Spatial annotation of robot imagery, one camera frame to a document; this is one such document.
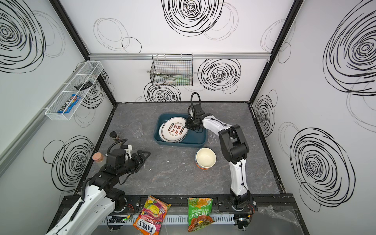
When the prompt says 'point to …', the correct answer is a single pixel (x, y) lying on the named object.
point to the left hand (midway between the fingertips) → (150, 156)
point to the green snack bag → (199, 213)
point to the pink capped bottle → (97, 157)
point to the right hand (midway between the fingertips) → (183, 125)
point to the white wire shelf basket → (89, 72)
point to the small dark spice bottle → (113, 134)
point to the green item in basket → (181, 81)
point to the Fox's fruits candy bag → (150, 217)
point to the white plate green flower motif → (160, 132)
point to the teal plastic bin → (158, 119)
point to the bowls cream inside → (205, 157)
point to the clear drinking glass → (136, 128)
